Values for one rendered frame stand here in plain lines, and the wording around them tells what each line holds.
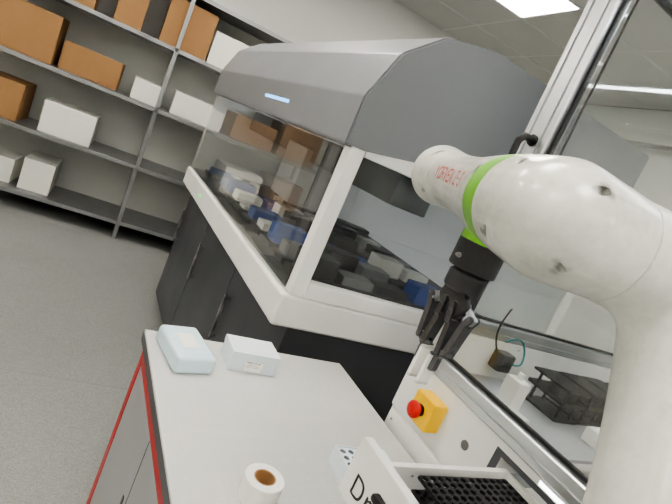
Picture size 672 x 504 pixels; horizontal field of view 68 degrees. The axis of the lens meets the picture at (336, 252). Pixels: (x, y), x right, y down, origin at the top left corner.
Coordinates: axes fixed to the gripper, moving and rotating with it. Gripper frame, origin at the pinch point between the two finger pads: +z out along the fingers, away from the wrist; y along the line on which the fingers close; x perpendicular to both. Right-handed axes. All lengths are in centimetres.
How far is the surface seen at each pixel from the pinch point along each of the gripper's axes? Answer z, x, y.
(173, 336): 22, 36, 38
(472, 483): 12.3, -4.7, -18.0
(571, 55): -71, -18, 18
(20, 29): -20, 102, 365
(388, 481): 10.7, 16.8, -19.2
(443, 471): 13.5, -1.8, -13.8
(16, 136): 61, 89, 408
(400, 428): 25.1, -18.5, 14.2
